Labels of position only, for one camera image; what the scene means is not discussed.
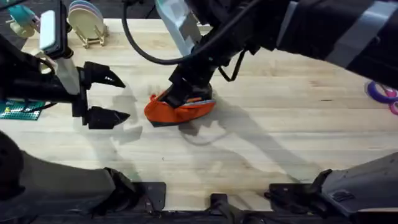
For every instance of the black rail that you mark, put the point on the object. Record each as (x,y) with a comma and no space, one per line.
(186,214)

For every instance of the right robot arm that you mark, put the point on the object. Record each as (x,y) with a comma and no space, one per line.
(357,31)

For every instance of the pink tape roll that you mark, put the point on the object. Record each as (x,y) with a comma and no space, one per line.
(394,107)

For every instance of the orange soft zip bag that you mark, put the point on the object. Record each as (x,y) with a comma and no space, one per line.
(174,113)

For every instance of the wooden plate rack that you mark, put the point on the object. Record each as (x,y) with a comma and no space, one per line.
(93,39)

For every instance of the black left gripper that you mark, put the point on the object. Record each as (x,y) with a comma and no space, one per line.
(28,81)

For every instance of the pale blue plate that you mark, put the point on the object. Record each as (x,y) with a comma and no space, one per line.
(90,5)

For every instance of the cream plate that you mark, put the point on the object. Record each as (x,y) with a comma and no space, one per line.
(85,21)

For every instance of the purple tape roll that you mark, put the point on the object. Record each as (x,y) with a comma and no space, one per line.
(377,91)

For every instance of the cream cup stand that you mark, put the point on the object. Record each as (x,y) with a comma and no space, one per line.
(23,31)

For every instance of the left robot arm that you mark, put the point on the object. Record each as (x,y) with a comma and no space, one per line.
(62,189)

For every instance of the green board with blocks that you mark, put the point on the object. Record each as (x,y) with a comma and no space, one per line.
(18,110)

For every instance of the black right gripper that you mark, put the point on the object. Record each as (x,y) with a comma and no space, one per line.
(236,28)

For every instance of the teal cup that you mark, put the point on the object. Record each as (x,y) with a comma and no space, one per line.
(21,15)

